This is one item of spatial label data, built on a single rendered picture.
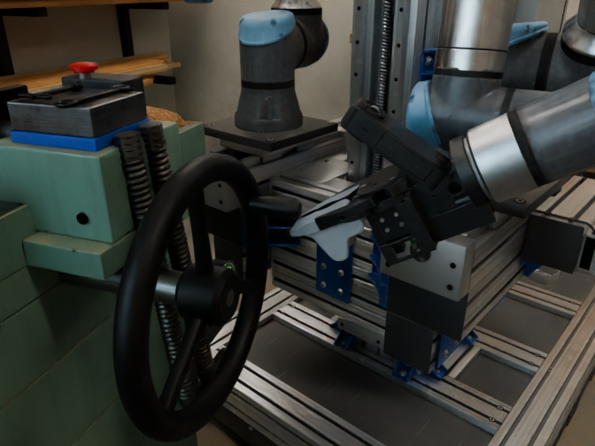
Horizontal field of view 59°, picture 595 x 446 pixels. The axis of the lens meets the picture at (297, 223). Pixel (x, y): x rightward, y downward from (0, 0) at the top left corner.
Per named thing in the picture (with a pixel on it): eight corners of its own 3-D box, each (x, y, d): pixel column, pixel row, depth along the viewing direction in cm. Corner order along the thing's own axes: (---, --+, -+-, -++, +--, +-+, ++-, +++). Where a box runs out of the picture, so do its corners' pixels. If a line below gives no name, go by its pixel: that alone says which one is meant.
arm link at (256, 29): (228, 80, 110) (225, 11, 104) (261, 72, 121) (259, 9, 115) (279, 85, 105) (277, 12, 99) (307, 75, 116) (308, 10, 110)
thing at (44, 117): (96, 152, 48) (87, 91, 46) (3, 142, 51) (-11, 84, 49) (172, 120, 59) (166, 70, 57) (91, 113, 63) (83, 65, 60)
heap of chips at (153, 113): (164, 135, 76) (162, 116, 75) (93, 128, 80) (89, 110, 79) (192, 122, 84) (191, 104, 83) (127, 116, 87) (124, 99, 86)
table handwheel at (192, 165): (226, 468, 58) (95, 409, 34) (78, 424, 64) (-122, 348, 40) (294, 245, 72) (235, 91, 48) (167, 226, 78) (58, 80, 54)
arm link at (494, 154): (507, 123, 44) (505, 103, 51) (456, 146, 46) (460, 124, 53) (542, 199, 46) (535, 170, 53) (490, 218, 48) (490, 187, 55)
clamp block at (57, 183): (111, 247, 50) (96, 157, 47) (2, 227, 54) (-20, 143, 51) (188, 194, 63) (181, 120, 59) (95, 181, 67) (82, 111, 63)
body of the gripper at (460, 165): (382, 269, 53) (498, 229, 48) (343, 197, 52) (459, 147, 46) (394, 237, 60) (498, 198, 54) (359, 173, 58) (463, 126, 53)
